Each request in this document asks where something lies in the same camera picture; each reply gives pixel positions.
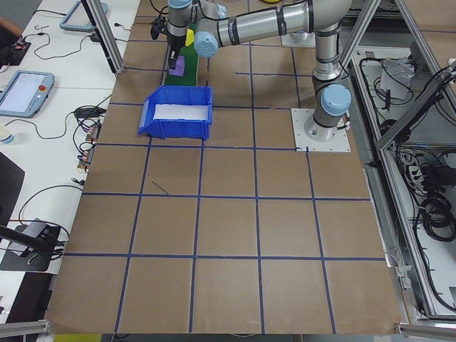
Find purple block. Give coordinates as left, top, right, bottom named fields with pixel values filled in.
left=167, top=55, right=187, bottom=77

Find green conveyor belt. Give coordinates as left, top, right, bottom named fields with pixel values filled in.
left=162, top=23, right=201, bottom=87

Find white foam pad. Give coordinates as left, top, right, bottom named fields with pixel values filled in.
left=152, top=103, right=210, bottom=122

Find blue plastic bin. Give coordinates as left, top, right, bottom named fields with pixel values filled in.
left=137, top=85, right=214, bottom=140

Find light blue teach pendant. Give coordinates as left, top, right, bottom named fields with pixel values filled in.
left=59, top=1, right=109, bottom=33

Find small circuit board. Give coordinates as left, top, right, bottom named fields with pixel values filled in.
left=77, top=146, right=96, bottom=170
left=85, top=123, right=102, bottom=143

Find teach pendant with screen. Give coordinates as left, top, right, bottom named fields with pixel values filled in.
left=0, top=70, right=56, bottom=118

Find black mat with electronics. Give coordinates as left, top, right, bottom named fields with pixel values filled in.
left=0, top=41, right=32, bottom=67

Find grey box device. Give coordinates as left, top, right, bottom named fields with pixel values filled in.
left=26, top=219, right=61, bottom=243

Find white power strip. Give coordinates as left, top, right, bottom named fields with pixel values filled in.
left=400, top=151, right=427, bottom=195

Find black power brick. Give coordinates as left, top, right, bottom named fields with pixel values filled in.
left=422, top=165, right=456, bottom=188

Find aluminium profile bar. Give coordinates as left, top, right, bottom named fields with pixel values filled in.
left=393, top=320, right=456, bottom=338
left=0, top=319, right=53, bottom=336

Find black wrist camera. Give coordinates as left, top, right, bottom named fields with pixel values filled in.
left=150, top=19, right=167, bottom=41

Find aluminium profile post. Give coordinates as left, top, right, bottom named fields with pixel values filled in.
left=81, top=0, right=125, bottom=75

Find black stand base plate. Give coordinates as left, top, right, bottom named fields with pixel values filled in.
left=0, top=245, right=54, bottom=272

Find V-shaped metal bar frame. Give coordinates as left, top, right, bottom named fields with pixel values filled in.
left=340, top=0, right=456, bottom=321

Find black cable bundle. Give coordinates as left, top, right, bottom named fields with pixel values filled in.
left=413, top=195, right=456, bottom=243

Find grey metal bracket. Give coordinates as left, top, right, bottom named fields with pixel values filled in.
left=391, top=249, right=414, bottom=291

